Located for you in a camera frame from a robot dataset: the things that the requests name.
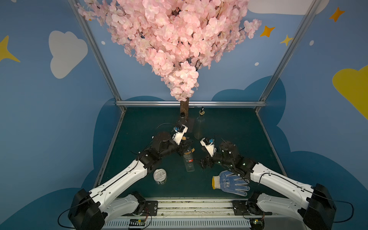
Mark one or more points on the black capped glass bottle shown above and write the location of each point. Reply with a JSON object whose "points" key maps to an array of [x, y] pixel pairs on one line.
{"points": [[183, 119]]}

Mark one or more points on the brown tree base plate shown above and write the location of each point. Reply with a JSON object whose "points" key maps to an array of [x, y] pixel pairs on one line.
{"points": [[190, 124]]}

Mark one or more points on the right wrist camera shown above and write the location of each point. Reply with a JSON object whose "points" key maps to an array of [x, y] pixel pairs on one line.
{"points": [[209, 145]]}

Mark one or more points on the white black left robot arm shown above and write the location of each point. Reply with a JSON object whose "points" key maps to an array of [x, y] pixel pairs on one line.
{"points": [[90, 210]]}

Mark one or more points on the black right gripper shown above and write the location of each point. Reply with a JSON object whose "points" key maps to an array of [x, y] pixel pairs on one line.
{"points": [[210, 158]]}

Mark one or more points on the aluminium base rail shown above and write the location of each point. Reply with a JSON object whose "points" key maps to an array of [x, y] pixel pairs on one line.
{"points": [[219, 207]]}

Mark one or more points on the clear square glass bottle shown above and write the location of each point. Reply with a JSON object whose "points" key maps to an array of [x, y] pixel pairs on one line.
{"points": [[198, 125]]}

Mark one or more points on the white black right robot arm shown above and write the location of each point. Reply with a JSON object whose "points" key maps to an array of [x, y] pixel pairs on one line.
{"points": [[313, 205]]}

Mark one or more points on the blue dotted work glove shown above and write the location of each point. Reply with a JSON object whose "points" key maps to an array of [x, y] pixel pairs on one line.
{"points": [[229, 182]]}

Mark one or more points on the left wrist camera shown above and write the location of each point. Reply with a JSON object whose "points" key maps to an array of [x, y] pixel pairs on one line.
{"points": [[179, 132]]}

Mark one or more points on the aluminium frame post left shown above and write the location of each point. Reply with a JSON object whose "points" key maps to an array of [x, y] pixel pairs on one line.
{"points": [[97, 53]]}

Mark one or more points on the small green circuit board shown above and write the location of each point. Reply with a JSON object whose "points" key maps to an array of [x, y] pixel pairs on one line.
{"points": [[136, 223]]}

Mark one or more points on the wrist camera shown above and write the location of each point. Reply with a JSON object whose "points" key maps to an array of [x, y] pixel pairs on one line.
{"points": [[209, 145], [179, 132]]}

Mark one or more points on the pink cherry blossom tree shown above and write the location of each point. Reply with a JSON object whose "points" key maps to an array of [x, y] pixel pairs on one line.
{"points": [[176, 38]]}

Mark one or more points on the aluminium back crossbar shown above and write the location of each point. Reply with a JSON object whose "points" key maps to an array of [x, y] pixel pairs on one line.
{"points": [[191, 103]]}

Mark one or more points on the aluminium frame post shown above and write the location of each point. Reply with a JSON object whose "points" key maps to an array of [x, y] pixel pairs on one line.
{"points": [[300, 32], [97, 53]]}

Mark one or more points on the cork stoppered glass bottle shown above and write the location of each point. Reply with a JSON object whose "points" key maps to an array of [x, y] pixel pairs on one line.
{"points": [[188, 154]]}

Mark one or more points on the aluminium frame post right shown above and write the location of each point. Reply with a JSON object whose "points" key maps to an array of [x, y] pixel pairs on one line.
{"points": [[300, 32]]}

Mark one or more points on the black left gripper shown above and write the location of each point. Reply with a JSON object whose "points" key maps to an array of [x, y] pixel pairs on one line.
{"points": [[184, 144]]}

